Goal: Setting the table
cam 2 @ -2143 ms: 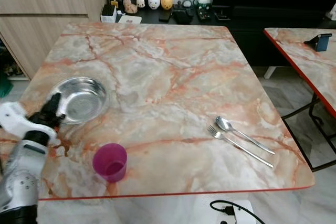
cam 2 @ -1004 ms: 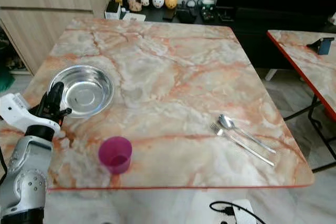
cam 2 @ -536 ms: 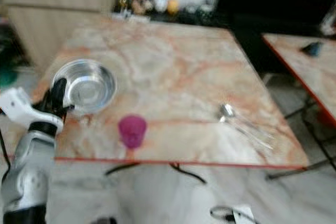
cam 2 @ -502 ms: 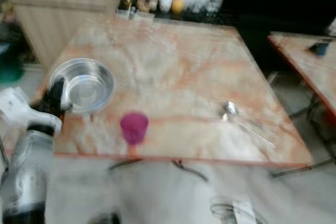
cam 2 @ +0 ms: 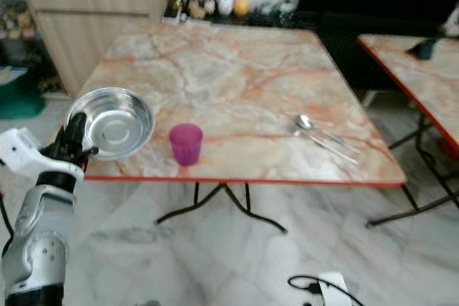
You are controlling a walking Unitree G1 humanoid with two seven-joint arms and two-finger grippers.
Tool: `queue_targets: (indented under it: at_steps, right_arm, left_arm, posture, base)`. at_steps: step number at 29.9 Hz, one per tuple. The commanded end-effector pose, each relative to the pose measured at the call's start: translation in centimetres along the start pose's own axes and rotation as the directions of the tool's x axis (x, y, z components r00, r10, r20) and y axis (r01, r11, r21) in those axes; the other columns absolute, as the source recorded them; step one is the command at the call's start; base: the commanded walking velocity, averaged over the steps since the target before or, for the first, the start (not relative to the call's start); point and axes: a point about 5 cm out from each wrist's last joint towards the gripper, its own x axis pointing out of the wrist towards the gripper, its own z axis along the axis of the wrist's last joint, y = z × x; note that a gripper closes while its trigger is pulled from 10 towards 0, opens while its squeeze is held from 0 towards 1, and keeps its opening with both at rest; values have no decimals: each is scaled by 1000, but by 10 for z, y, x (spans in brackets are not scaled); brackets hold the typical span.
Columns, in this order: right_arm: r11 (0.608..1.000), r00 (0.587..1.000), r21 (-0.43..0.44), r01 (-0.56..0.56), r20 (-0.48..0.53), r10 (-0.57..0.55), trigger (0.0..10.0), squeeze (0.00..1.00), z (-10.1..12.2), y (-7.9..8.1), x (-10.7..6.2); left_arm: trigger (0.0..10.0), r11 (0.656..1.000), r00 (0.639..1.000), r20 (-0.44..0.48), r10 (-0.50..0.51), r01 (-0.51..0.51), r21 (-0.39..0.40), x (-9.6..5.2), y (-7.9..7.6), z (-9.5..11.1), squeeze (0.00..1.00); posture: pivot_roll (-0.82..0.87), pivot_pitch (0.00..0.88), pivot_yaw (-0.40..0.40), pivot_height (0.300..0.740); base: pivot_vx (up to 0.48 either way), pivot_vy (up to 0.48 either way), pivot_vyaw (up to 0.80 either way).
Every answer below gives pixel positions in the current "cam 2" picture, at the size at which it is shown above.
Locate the orange round ornament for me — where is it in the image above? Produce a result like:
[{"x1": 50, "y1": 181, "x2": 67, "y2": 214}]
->
[{"x1": 232, "y1": 0, "x2": 250, "y2": 19}]

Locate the shelf with small ornaments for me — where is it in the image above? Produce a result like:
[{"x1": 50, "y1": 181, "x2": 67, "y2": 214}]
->
[{"x1": 0, "y1": 0, "x2": 38, "y2": 43}]

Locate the marble top folding table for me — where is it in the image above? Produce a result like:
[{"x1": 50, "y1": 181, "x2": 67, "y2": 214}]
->
[
  {"x1": 56, "y1": 23, "x2": 459, "y2": 235},
  {"x1": 359, "y1": 34, "x2": 459, "y2": 210}
]

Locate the metal spoon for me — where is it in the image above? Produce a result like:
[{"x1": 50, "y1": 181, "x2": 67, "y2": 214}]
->
[{"x1": 296, "y1": 114, "x2": 361, "y2": 156}]

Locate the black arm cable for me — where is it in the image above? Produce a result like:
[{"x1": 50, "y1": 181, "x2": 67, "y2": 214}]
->
[{"x1": 0, "y1": 206, "x2": 16, "y2": 257}]

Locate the stainless steel bowl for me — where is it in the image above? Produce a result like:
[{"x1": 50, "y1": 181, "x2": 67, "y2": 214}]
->
[{"x1": 67, "y1": 87, "x2": 156, "y2": 161}]

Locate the white round ornament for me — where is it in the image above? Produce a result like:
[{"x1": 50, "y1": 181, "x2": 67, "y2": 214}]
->
[{"x1": 218, "y1": 0, "x2": 234, "y2": 18}]

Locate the small black stand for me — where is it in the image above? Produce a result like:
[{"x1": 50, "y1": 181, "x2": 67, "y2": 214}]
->
[{"x1": 409, "y1": 37, "x2": 438, "y2": 61}]

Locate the white power strip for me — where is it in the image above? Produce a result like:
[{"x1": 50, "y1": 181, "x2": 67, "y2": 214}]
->
[{"x1": 319, "y1": 272, "x2": 352, "y2": 306}]

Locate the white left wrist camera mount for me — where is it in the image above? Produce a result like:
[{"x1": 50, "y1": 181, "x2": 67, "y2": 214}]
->
[{"x1": 0, "y1": 127, "x2": 85, "y2": 182}]

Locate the red lidded jar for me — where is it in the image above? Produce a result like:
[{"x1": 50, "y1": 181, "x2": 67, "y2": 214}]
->
[{"x1": 186, "y1": 0, "x2": 209, "y2": 20}]

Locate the teal plastic basin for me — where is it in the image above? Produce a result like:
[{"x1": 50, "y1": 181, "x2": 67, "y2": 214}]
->
[{"x1": 0, "y1": 70, "x2": 47, "y2": 120}]

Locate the purple plastic cup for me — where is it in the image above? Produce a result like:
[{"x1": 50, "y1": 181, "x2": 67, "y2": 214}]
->
[{"x1": 169, "y1": 123, "x2": 204, "y2": 167}]

